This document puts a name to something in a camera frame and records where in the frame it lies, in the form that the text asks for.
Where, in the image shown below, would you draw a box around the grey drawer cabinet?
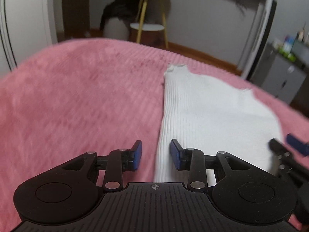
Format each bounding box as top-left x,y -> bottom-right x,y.
250,43 -> 299,105

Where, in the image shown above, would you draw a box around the yellow-legged round side table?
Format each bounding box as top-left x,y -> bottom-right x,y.
130,0 -> 169,49

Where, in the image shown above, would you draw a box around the white wardrobe doors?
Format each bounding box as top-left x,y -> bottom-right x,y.
1,0 -> 58,77

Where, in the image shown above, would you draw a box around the white standing air conditioner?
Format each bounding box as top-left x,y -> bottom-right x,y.
236,0 -> 278,80

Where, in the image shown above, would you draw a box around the pink corduroy bed blanket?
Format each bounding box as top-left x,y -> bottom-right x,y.
1,38 -> 308,231

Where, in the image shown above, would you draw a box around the black dressing table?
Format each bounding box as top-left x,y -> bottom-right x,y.
288,38 -> 309,116

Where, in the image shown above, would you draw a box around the white ribbed knit sweater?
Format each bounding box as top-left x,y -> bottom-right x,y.
154,64 -> 283,183

